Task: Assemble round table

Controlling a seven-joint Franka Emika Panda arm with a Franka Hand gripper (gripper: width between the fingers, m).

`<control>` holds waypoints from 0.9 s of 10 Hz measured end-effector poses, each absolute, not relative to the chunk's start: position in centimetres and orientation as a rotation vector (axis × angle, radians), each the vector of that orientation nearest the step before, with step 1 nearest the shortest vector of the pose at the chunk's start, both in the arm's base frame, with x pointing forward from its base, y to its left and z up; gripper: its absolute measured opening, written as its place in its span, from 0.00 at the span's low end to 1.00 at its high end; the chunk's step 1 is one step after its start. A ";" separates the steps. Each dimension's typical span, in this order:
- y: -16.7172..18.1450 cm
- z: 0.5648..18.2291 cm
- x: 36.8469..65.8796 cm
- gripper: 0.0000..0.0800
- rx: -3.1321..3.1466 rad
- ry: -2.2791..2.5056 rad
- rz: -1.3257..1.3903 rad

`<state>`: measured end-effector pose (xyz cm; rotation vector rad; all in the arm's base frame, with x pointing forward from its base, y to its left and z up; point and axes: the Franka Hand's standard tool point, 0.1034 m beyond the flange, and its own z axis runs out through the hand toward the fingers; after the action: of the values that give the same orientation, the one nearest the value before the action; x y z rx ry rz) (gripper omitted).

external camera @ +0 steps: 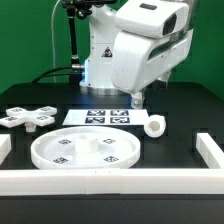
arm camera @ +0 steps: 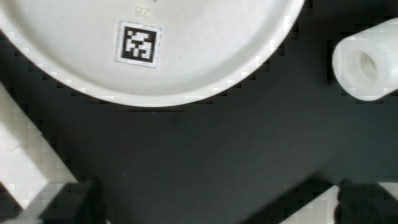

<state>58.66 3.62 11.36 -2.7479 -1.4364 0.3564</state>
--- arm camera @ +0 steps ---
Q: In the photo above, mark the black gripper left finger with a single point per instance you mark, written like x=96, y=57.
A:
x=74, y=206

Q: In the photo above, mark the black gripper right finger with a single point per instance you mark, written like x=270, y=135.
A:
x=366, y=204

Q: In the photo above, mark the white cylindrical table leg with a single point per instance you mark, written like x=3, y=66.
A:
x=364, y=62

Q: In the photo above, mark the white round table top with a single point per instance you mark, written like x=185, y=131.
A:
x=147, y=52

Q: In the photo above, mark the white U-shaped boundary fence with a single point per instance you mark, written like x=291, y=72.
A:
x=30, y=164

